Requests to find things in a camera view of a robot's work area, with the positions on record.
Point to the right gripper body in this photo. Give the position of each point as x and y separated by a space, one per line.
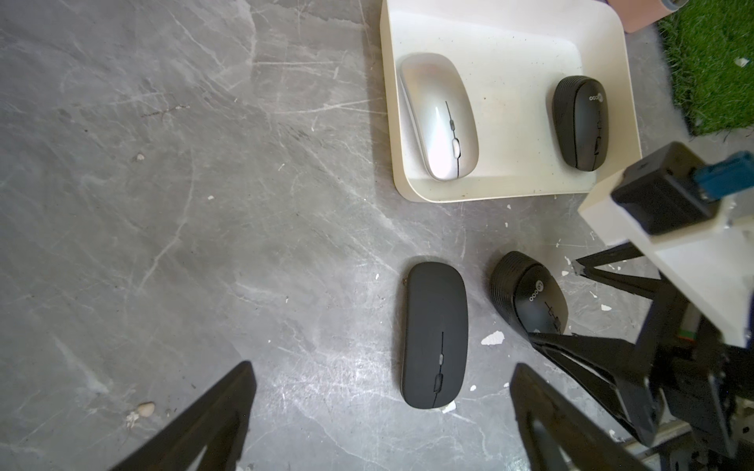
680 364

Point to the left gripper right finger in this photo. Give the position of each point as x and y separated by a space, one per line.
556 434

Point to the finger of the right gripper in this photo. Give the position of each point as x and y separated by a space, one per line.
610 372

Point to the white storage box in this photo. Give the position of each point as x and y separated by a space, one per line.
511 56

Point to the green artificial grass mat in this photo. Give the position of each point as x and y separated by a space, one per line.
709 48

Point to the black computer mouse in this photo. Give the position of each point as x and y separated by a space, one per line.
436 338

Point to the silver computer mouse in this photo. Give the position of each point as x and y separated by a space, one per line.
442 116

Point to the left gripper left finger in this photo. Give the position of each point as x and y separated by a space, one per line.
210 433

